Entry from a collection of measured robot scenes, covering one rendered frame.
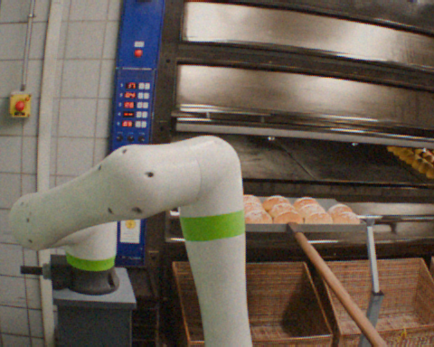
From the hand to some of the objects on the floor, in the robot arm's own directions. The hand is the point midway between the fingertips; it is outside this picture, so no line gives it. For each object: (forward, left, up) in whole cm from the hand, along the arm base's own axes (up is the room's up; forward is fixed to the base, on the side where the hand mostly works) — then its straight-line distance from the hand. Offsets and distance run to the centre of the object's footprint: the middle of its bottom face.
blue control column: (-32, +251, -119) cm, 280 cm away
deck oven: (+65, +246, -119) cm, 281 cm away
